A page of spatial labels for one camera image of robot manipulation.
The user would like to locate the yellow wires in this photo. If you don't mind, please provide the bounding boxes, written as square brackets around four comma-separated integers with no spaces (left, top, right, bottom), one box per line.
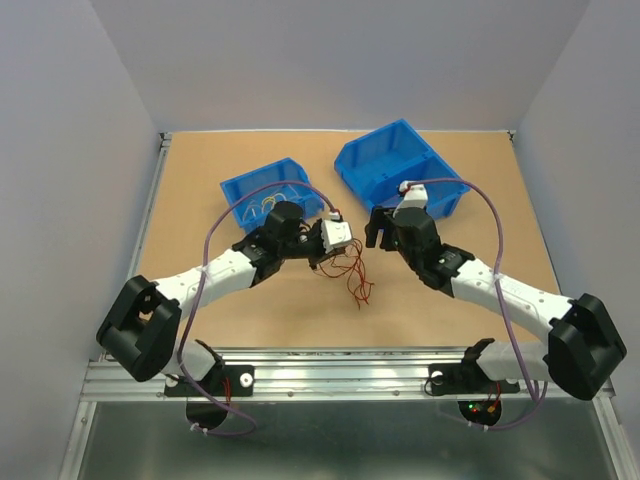
[257,189,289,211]

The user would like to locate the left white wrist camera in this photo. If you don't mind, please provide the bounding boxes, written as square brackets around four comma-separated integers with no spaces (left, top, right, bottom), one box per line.
[320,219,353,253]

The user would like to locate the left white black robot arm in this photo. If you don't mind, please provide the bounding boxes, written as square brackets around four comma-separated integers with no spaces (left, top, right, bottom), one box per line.
[96,201,353,394]

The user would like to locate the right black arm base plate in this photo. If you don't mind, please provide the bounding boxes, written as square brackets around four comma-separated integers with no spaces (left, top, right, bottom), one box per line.
[423,363,520,397]

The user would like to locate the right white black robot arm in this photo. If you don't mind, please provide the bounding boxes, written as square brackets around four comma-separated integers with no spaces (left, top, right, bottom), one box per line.
[365,207,627,400]

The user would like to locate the red wires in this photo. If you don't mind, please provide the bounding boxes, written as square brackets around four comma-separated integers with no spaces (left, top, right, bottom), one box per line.
[312,238,376,307]

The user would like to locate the aluminium extrusion rail frame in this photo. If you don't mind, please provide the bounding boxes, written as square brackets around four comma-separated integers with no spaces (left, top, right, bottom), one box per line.
[61,130,639,479]

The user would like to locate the small blue plastic bin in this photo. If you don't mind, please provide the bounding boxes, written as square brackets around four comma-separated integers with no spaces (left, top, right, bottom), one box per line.
[220,158,325,233]

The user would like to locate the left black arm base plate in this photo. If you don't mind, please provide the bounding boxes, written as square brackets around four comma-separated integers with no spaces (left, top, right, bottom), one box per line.
[162,362,255,398]

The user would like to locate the large blue divided bin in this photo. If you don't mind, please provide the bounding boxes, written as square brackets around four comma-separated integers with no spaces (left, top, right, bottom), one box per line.
[334,119,469,219]

